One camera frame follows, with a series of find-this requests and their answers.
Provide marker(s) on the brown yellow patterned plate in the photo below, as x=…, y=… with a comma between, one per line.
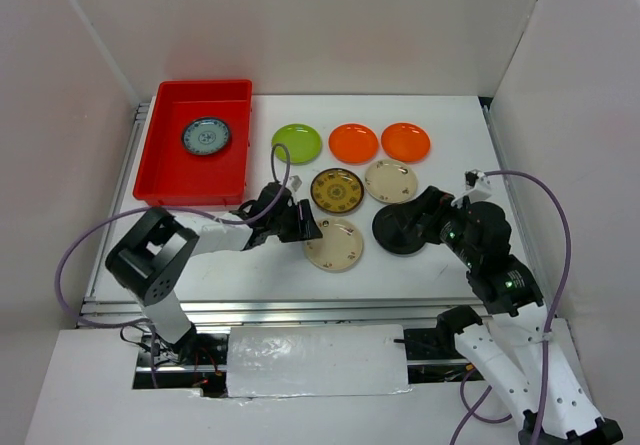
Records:
x=337, y=191

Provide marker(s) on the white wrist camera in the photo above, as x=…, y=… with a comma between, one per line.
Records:
x=477, y=188
x=294, y=183

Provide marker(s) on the red plastic bin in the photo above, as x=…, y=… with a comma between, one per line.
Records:
x=170, y=176

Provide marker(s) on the orange plate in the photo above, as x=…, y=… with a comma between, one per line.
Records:
x=353, y=143
x=406, y=142

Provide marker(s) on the black plate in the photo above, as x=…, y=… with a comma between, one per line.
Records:
x=398, y=228

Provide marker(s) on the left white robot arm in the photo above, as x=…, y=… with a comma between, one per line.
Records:
x=149, y=260

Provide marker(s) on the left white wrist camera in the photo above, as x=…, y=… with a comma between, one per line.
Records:
x=294, y=183

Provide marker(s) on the green plate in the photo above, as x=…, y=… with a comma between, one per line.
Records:
x=302, y=141

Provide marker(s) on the orange plate right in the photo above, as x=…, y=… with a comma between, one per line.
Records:
x=406, y=142

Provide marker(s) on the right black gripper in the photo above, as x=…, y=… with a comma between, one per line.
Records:
x=434, y=201

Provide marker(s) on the aluminium rail frame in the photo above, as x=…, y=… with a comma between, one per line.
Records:
x=276, y=284

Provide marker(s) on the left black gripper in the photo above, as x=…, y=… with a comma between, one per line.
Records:
x=305, y=229

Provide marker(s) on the cream floral plate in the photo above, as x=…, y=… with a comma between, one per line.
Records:
x=339, y=248
x=390, y=181

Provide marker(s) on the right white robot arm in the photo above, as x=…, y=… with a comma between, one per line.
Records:
x=516, y=353

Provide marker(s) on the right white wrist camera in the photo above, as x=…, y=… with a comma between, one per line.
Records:
x=477, y=188

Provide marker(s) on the white foil cover sheet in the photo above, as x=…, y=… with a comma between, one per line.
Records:
x=309, y=361

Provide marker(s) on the blue white patterned plate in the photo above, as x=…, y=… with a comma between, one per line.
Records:
x=206, y=136

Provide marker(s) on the orange plate middle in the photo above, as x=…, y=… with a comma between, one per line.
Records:
x=353, y=143

